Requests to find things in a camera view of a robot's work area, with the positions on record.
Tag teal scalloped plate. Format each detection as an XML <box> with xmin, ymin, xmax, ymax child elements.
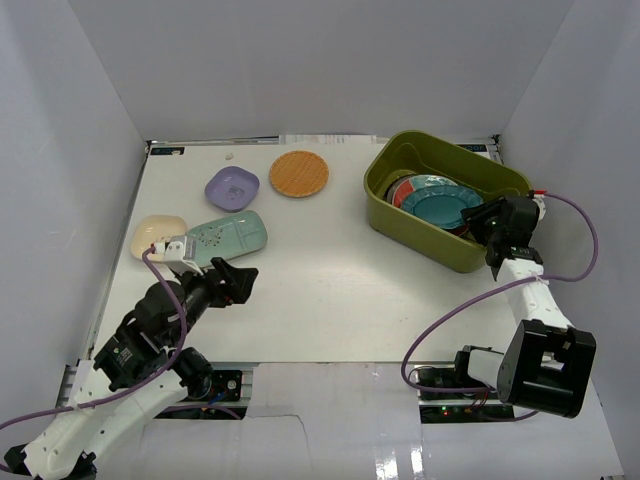
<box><xmin>400</xmin><ymin>185</ymin><xmax>484</xmax><ymax>230</ymax></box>

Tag mint green divided tray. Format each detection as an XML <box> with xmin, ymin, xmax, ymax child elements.
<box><xmin>187</xmin><ymin>210</ymin><xmax>268</xmax><ymax>268</ymax></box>

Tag red and teal plate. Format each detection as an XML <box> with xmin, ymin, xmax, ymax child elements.
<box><xmin>386</xmin><ymin>174</ymin><xmax>483</xmax><ymax>236</ymax></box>

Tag purple square dish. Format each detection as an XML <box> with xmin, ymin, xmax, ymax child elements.
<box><xmin>204</xmin><ymin>166</ymin><xmax>260</xmax><ymax>213</ymax></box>

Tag dark striped rim plate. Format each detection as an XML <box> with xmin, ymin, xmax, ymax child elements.
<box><xmin>384</xmin><ymin>174</ymin><xmax>414</xmax><ymax>205</ymax></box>

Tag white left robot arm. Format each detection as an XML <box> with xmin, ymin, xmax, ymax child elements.
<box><xmin>1</xmin><ymin>258</ymin><xmax>259</xmax><ymax>479</ymax></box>

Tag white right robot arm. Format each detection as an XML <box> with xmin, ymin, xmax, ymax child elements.
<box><xmin>451</xmin><ymin>191</ymin><xmax>596</xmax><ymax>418</ymax></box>

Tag olive green plastic bin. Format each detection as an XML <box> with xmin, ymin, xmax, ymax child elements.
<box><xmin>364</xmin><ymin>130</ymin><xmax>532</xmax><ymax>273</ymax></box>

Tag cream panda square dish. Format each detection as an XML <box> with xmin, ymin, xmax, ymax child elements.
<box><xmin>130</xmin><ymin>215</ymin><xmax>187</xmax><ymax>260</ymax></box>

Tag orange woven round plate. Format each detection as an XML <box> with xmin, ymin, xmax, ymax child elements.
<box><xmin>269</xmin><ymin>150</ymin><xmax>329</xmax><ymax>198</ymax></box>

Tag white papers at back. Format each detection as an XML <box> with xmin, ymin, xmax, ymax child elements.
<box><xmin>278</xmin><ymin>134</ymin><xmax>389</xmax><ymax>145</ymax></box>

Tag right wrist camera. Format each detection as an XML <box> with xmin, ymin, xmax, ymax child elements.
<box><xmin>526</xmin><ymin>190</ymin><xmax>547</xmax><ymax>221</ymax></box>

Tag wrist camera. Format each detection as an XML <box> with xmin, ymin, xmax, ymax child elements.
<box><xmin>152</xmin><ymin>235</ymin><xmax>203</xmax><ymax>275</ymax></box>
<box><xmin>526</xmin><ymin>190</ymin><xmax>547</xmax><ymax>221</ymax></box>

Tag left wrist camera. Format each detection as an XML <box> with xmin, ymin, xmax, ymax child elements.
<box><xmin>152</xmin><ymin>235</ymin><xmax>203</xmax><ymax>275</ymax></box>

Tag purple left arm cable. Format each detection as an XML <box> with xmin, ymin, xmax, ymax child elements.
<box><xmin>0</xmin><ymin>247</ymin><xmax>189</xmax><ymax>434</ymax></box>

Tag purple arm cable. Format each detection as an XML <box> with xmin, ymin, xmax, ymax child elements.
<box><xmin>0</xmin><ymin>247</ymin><xmax>189</xmax><ymax>434</ymax></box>
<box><xmin>401</xmin><ymin>194</ymin><xmax>600</xmax><ymax>421</ymax></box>

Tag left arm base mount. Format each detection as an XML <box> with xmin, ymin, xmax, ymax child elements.
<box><xmin>156</xmin><ymin>365</ymin><xmax>253</xmax><ymax>421</ymax></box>

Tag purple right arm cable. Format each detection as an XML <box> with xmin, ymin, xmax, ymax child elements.
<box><xmin>401</xmin><ymin>194</ymin><xmax>600</xmax><ymax>421</ymax></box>

